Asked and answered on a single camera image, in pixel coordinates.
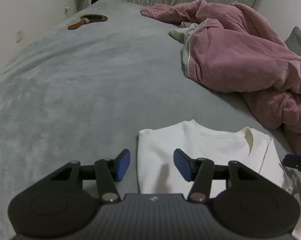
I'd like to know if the pink quilt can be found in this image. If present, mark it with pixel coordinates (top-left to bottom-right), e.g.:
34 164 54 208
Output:
140 0 301 155

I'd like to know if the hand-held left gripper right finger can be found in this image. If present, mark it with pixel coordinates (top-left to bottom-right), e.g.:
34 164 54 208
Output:
173 149 262 203

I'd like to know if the grey pillow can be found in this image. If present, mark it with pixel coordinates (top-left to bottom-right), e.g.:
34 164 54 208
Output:
284 26 301 63

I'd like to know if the white sweatshirt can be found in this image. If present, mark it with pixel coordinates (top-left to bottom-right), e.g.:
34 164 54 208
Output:
137 119 301 240

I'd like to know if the grey bed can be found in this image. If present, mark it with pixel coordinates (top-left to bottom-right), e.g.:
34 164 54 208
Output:
0 0 298 240

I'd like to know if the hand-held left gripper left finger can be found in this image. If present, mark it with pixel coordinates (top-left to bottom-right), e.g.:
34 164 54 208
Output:
49 149 131 203

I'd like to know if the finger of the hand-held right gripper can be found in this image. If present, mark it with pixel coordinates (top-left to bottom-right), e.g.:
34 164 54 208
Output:
282 154 301 174

